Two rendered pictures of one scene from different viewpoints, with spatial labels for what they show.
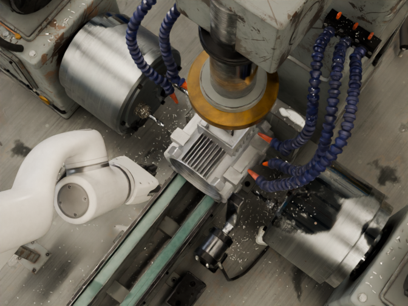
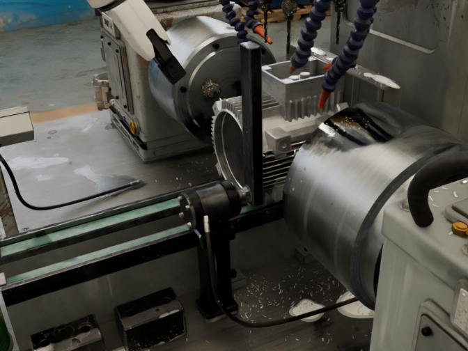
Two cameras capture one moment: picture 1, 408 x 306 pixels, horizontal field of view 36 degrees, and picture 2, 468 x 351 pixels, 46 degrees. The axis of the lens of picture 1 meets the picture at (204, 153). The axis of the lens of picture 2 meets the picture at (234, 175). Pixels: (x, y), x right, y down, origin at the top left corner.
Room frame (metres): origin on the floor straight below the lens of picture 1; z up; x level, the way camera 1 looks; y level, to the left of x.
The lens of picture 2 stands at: (-0.43, -0.33, 1.47)
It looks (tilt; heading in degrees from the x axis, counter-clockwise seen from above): 30 degrees down; 24
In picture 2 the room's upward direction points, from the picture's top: 2 degrees counter-clockwise
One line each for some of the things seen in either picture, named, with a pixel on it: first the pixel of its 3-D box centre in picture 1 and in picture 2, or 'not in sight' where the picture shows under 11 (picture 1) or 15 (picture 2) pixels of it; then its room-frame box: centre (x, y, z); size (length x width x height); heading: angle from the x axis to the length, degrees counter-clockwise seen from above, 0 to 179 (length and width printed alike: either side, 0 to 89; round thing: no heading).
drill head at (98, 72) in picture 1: (106, 62); (203, 72); (0.69, 0.23, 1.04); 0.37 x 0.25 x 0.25; 49
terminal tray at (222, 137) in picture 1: (230, 121); (299, 88); (0.49, -0.06, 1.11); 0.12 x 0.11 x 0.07; 139
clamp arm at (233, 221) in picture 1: (233, 212); (251, 129); (0.27, -0.06, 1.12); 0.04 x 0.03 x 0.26; 139
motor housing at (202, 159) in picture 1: (219, 147); (280, 141); (0.45, -0.04, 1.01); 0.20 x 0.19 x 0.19; 139
